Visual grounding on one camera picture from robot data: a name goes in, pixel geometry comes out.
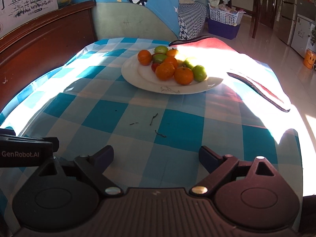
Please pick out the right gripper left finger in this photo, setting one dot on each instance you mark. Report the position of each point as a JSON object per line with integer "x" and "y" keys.
{"x": 91, "y": 169}

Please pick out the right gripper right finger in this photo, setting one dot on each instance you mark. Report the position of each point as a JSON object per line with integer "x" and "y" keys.
{"x": 219, "y": 168}

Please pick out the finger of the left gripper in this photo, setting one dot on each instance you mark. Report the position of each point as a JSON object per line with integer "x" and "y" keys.
{"x": 7, "y": 131}

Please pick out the orange tangerine with stem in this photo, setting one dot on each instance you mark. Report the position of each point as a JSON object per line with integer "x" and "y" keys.
{"x": 171, "y": 60}

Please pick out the small orange tangerine front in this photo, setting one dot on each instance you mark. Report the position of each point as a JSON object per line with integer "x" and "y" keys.
{"x": 172, "y": 53}

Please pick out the lone green fruit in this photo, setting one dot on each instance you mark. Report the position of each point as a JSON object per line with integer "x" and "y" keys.
{"x": 159, "y": 58}

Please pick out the brown kiwi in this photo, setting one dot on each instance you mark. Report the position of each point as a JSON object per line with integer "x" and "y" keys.
{"x": 180, "y": 63}

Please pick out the blue checkered tablecloth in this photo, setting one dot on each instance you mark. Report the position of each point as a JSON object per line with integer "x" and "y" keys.
{"x": 87, "y": 105}

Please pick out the dark red wooden headboard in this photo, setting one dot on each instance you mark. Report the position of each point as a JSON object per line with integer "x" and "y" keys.
{"x": 43, "y": 44}

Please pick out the white ceramic plate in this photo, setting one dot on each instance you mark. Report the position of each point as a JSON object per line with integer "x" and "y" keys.
{"x": 144, "y": 78}

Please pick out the skim milk carton box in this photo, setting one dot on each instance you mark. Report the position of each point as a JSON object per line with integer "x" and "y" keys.
{"x": 14, "y": 13}

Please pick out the blue storage bin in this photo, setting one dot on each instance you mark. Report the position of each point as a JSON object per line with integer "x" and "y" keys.
{"x": 222, "y": 30}

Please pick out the orange smiley face stool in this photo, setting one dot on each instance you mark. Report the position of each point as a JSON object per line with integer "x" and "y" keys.
{"x": 309, "y": 59}

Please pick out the white plastic basket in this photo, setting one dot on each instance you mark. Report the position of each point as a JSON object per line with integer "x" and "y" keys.
{"x": 225, "y": 15}

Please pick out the small white fridge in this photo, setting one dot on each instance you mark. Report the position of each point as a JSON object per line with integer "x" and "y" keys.
{"x": 304, "y": 35}

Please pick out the blue and green cushion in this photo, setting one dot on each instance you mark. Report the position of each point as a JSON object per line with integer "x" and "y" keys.
{"x": 144, "y": 19}

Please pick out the silver refrigerator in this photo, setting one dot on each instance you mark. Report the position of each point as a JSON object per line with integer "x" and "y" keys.
{"x": 287, "y": 12}

